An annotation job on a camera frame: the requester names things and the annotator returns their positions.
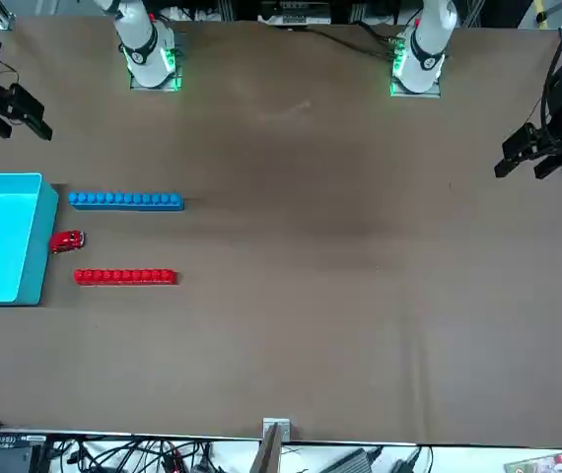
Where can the red toy car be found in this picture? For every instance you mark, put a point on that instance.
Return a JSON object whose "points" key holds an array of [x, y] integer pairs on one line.
{"points": [[66, 240]]}

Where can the colourful printed booklet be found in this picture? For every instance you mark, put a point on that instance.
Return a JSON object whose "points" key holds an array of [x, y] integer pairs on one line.
{"points": [[552, 463]]}

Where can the grey power strip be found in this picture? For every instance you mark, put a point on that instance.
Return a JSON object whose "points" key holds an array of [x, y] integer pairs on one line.
{"points": [[286, 19]]}

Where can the red building block row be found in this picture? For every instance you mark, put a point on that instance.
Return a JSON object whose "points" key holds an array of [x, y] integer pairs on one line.
{"points": [[125, 277]]}

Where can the metal post foot bracket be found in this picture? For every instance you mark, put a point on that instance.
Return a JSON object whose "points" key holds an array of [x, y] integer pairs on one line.
{"points": [[286, 426]]}

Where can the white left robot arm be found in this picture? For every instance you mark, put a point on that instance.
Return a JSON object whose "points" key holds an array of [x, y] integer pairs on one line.
{"points": [[424, 49]]}

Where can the grey power adapter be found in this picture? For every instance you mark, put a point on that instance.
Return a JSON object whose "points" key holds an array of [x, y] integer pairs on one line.
{"points": [[350, 463]]}

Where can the blue building block row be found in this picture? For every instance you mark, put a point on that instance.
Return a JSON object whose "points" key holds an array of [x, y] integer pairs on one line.
{"points": [[128, 201]]}

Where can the cyan plastic bin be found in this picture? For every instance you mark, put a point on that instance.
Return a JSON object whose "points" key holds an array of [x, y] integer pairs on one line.
{"points": [[0, 236]]}

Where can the yellow clamp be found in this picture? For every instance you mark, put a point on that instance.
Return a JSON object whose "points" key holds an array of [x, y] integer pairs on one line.
{"points": [[540, 12]]}

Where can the camera mount post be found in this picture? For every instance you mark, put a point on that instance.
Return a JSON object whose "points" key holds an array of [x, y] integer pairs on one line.
{"points": [[268, 453]]}

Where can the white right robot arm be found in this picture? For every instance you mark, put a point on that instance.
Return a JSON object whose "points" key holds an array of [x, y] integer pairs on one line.
{"points": [[144, 49]]}

